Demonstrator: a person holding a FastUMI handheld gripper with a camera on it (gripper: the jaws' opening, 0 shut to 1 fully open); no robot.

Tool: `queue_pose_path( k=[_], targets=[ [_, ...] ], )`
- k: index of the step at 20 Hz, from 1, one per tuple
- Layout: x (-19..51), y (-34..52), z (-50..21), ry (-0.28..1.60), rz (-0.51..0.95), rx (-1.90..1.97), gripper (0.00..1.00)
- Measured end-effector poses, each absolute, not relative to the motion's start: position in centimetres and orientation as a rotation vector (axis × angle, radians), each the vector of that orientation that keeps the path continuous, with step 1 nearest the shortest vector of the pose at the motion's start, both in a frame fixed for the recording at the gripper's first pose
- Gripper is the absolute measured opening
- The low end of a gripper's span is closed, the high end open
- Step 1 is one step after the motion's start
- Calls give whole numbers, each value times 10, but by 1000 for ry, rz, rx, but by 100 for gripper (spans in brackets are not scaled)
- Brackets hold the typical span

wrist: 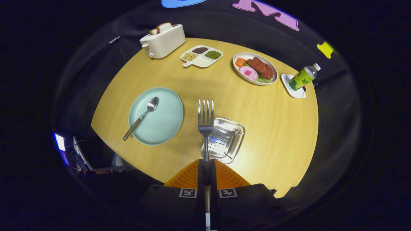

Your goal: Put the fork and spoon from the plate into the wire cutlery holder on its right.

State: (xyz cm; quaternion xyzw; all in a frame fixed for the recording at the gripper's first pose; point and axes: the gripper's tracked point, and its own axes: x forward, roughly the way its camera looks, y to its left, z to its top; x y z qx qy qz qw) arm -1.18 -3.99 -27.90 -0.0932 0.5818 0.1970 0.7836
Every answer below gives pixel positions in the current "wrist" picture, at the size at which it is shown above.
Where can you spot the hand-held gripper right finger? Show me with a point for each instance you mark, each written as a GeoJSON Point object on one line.
{"type": "Point", "coordinates": [212, 175]}

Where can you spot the white square coaster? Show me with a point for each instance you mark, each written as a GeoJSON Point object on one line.
{"type": "Point", "coordinates": [297, 93]}

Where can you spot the pale teal plate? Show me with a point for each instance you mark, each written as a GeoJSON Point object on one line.
{"type": "Point", "coordinates": [160, 125]}

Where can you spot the silver metal fork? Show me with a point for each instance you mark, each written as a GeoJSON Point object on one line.
{"type": "Point", "coordinates": [205, 128]}

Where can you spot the green lettuce leaf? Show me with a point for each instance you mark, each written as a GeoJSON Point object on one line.
{"type": "Point", "coordinates": [264, 80]}

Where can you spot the white toaster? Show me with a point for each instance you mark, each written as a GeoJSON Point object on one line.
{"type": "Point", "coordinates": [167, 43]}

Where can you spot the white divided snack dish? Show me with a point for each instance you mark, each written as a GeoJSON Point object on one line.
{"type": "Point", "coordinates": [201, 62]}

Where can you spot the pile of green beans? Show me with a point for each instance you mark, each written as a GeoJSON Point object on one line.
{"type": "Point", "coordinates": [213, 54]}

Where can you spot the pile of dark red beans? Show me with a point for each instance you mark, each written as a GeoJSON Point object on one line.
{"type": "Point", "coordinates": [200, 50]}

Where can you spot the green label plastic bottle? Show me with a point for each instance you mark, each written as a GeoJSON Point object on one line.
{"type": "Point", "coordinates": [301, 78]}

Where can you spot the pink round food slice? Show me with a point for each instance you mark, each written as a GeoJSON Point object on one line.
{"type": "Point", "coordinates": [248, 72]}

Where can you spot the perforated steel basket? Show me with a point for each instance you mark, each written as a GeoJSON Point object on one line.
{"type": "Point", "coordinates": [224, 141]}

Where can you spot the pile of pale soybeans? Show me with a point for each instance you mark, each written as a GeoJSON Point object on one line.
{"type": "Point", "coordinates": [189, 56]}

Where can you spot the brown meat pieces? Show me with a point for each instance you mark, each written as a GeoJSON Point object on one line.
{"type": "Point", "coordinates": [261, 68]}

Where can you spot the white frame stand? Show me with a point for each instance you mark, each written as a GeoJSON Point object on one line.
{"type": "Point", "coordinates": [82, 155]}

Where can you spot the silver metal spoon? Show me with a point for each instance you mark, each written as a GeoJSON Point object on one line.
{"type": "Point", "coordinates": [152, 104]}

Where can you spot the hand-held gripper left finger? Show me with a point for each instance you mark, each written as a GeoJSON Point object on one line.
{"type": "Point", "coordinates": [201, 175]}

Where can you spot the silver metal clip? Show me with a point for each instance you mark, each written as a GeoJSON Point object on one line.
{"type": "Point", "coordinates": [114, 39]}

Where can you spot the white oval food plate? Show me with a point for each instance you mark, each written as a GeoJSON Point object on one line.
{"type": "Point", "coordinates": [239, 72]}

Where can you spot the bright lit screen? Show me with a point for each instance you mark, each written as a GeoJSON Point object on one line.
{"type": "Point", "coordinates": [59, 142]}

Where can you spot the toast bread slice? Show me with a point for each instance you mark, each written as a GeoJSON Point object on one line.
{"type": "Point", "coordinates": [164, 27]}
{"type": "Point", "coordinates": [153, 31]}

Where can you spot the orange carrot piece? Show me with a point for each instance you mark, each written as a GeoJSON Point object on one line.
{"type": "Point", "coordinates": [240, 62]}

